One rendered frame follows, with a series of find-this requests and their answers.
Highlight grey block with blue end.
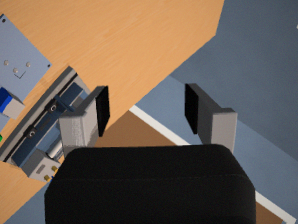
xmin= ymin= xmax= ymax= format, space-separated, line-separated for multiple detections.
xmin=0 ymin=87 xmax=25 ymax=120

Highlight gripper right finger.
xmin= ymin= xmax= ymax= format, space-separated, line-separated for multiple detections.
xmin=184 ymin=83 xmax=237 ymax=154

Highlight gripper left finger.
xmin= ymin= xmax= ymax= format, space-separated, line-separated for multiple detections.
xmin=58 ymin=86 xmax=110 ymax=159

